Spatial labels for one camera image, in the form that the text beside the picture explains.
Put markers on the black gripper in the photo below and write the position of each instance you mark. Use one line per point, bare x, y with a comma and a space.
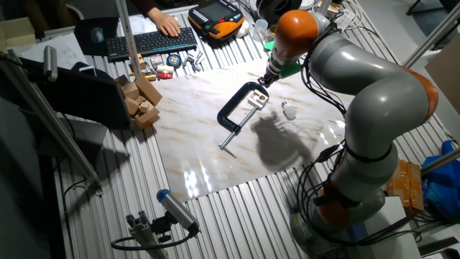
271, 75

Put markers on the grey cylindrical peg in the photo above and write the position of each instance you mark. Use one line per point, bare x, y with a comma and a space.
289, 111

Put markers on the person forearm dark sleeve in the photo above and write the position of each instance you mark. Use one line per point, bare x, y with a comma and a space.
143, 5

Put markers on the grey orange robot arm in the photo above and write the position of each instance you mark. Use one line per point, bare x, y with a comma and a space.
381, 108

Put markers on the person hand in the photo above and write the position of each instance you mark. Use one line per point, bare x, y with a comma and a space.
165, 22

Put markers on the black C-clamp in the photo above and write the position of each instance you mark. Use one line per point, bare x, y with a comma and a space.
230, 108

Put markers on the clear plastic jar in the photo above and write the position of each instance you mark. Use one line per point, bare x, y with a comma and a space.
260, 30

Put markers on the glass jar gold lid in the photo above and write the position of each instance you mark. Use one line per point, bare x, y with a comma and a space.
271, 30

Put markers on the white egg shaped object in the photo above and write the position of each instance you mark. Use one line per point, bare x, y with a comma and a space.
242, 29

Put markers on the silver pipe fitting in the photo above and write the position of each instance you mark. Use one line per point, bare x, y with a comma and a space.
193, 61

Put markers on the black filament spool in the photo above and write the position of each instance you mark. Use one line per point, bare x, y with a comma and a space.
269, 7

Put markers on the orange black teach pendant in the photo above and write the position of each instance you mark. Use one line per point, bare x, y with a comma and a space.
215, 18

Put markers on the black round tape measure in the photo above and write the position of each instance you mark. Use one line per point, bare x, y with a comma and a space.
174, 60

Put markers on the white power strip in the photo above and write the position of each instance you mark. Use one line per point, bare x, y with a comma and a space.
345, 19

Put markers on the small red white packet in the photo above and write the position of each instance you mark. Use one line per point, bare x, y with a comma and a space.
156, 60

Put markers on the brass fitting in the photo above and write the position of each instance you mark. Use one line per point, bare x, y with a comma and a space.
151, 77

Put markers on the open cardboard box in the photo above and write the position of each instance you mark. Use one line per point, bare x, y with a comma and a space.
149, 90

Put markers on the tan wooden block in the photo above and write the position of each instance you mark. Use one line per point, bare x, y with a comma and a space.
131, 106
140, 99
146, 107
130, 90

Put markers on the black keyboard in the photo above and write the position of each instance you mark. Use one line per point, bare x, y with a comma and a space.
143, 45

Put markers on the white printed sheet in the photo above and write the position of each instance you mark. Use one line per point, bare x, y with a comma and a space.
143, 25

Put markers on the brown taped package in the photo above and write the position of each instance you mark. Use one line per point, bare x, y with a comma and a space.
404, 185

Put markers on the grey computer mouse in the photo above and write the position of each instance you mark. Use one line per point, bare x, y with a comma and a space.
97, 35

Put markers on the smartphone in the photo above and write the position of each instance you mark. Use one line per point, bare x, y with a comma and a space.
88, 70

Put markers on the brown cardboard sheet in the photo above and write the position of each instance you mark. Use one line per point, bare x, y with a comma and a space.
445, 75

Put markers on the dark laptop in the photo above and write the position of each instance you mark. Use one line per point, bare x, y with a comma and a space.
82, 97

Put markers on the black mouse pad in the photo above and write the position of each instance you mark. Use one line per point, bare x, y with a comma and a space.
82, 39

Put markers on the short aluminium profile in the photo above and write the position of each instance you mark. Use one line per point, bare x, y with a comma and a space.
143, 234

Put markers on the white paper sheets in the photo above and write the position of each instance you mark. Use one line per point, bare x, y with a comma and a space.
64, 50

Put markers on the blue bag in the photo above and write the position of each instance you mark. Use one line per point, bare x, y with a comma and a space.
443, 190

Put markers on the beige boxes stack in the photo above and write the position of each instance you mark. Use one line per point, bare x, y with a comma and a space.
16, 34

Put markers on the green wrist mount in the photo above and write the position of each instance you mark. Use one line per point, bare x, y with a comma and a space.
291, 70

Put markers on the aluminium frame post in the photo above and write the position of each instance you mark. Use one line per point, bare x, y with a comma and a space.
125, 32
442, 161
431, 36

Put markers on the grey camera blue tip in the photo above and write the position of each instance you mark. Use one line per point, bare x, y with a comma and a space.
178, 210

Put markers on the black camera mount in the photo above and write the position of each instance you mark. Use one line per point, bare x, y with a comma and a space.
161, 226

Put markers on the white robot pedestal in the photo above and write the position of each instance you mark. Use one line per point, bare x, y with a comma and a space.
391, 230

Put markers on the aluminium frame strut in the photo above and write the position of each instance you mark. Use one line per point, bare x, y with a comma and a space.
50, 120

